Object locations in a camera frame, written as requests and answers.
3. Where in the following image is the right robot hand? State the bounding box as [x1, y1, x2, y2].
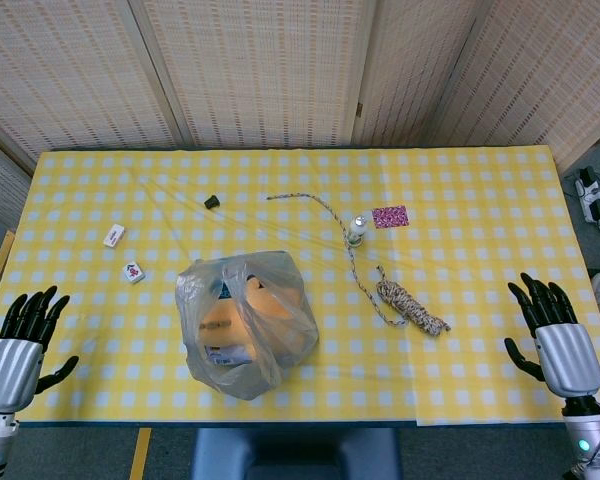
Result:
[503, 272, 600, 399]

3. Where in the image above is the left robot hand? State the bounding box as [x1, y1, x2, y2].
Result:
[0, 285, 80, 414]

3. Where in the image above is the pink patterned card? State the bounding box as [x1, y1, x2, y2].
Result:
[370, 204, 410, 230]

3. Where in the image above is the small white bottle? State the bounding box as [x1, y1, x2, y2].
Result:
[346, 213, 370, 249]

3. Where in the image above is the yellow checkered tablecloth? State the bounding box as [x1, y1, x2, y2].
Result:
[0, 145, 600, 427]

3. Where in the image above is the white power strip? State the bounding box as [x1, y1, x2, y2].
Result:
[573, 168, 600, 225]

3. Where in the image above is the bamboo folding screen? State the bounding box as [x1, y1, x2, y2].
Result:
[0, 0, 600, 231]

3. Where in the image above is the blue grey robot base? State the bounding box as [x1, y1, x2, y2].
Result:
[189, 427, 404, 480]

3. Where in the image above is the grey plastic bag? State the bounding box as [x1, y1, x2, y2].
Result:
[175, 250, 320, 401]

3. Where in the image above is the mahjong tile red green print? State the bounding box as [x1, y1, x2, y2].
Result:
[122, 260, 147, 285]

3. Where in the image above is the white mahjong tile red print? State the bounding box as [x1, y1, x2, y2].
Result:
[102, 223, 126, 249]

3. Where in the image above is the braided multicolour rope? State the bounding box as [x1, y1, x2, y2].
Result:
[266, 192, 452, 340]

